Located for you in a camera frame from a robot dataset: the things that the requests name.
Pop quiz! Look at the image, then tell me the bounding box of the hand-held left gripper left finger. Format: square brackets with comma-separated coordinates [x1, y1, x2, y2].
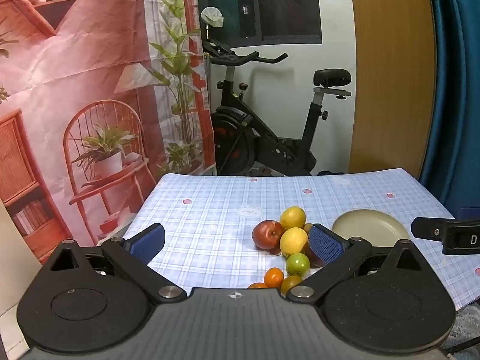
[47, 223, 187, 304]

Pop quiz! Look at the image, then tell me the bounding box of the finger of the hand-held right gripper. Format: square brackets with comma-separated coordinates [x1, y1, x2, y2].
[411, 217, 456, 241]

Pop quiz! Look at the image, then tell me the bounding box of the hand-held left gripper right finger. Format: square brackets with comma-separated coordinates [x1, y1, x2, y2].
[287, 224, 426, 304]

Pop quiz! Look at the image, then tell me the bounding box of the dark purple mangosteen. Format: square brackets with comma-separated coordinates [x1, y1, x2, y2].
[304, 244, 327, 268]

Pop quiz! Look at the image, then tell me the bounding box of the yellow lemon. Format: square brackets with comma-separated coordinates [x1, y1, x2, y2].
[279, 227, 309, 259]
[280, 206, 308, 230]

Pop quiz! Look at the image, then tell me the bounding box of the green apple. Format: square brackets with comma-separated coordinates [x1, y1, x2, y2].
[286, 253, 311, 276]

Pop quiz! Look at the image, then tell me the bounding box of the cream round plate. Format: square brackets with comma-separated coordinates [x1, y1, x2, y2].
[331, 210, 411, 248]

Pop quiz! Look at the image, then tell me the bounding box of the yellow-green round citrus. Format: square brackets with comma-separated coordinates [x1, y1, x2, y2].
[279, 275, 304, 296]

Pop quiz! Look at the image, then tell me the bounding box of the red apple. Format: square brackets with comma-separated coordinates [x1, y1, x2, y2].
[252, 220, 286, 251]

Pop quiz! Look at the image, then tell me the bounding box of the blue checkered tablecloth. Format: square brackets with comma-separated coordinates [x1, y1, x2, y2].
[124, 167, 480, 310]

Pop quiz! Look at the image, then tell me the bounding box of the black exercise bike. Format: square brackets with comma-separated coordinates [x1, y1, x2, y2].
[200, 26, 353, 177]

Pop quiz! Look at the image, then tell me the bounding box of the blue curtain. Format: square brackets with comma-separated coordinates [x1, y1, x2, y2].
[418, 0, 480, 218]

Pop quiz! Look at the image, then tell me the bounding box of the wooden board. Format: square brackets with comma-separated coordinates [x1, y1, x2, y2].
[348, 0, 437, 175]

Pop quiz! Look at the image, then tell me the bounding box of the printed room backdrop cloth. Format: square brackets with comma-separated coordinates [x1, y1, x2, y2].
[0, 0, 216, 267]

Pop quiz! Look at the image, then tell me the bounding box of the white cloth cap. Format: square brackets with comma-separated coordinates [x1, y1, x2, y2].
[200, 6, 224, 29]

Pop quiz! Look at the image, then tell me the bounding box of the dark window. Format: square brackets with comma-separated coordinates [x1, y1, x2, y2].
[197, 0, 323, 49]

